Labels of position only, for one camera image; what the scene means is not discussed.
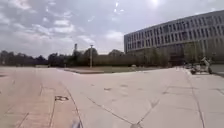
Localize grass patch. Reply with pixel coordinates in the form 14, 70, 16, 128
64, 65, 161, 75

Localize pale pole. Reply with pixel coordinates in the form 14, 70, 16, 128
89, 44, 94, 69

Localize long curved grey building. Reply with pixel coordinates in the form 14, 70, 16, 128
123, 9, 224, 66

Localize row of trees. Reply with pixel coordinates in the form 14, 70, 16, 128
0, 47, 172, 68

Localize grey stone slab plaza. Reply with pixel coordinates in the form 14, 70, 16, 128
0, 65, 224, 128

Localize manhole cover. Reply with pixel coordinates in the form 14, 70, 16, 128
54, 95, 70, 102

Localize vehicle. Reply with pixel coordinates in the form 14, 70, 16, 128
189, 56, 214, 75

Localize robot's own part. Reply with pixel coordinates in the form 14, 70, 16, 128
129, 123, 143, 128
71, 121, 84, 128

